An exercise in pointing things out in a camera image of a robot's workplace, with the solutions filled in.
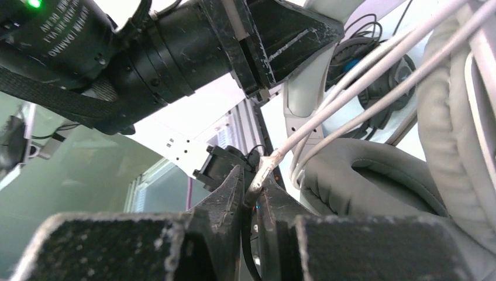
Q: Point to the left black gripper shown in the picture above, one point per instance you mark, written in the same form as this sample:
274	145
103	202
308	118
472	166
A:
267	41

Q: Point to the white over-ear headphones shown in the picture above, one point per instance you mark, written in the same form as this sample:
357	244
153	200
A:
456	126

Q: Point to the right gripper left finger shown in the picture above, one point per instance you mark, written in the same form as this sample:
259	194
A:
200	244

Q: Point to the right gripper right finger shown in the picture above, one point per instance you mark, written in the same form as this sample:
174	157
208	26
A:
296	244

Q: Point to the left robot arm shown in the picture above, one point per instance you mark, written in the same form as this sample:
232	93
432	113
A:
69	57

